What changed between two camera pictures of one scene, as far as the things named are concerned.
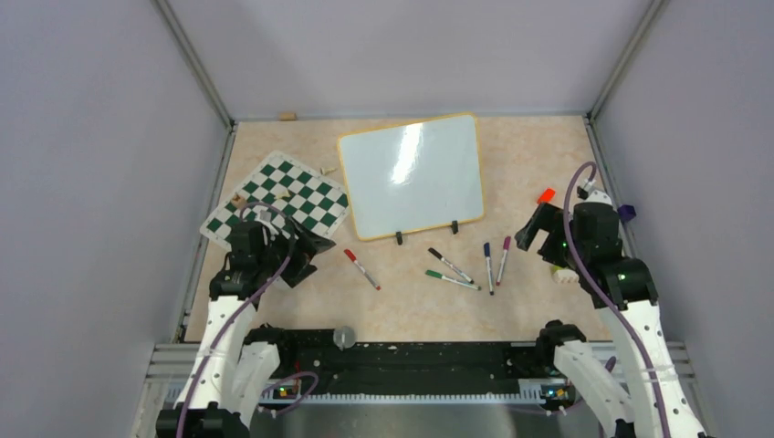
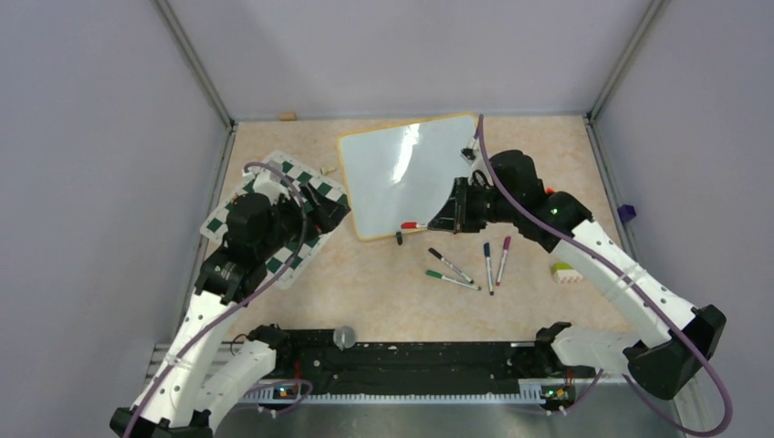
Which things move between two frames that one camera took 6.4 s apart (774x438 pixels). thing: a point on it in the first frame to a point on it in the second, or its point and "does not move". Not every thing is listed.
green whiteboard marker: [454, 280] does not move
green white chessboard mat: [279, 188] does not move
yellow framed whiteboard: [414, 176] does not move
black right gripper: [549, 218] to [455, 214]
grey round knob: [344, 338] does not move
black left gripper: [308, 245] to [326, 214]
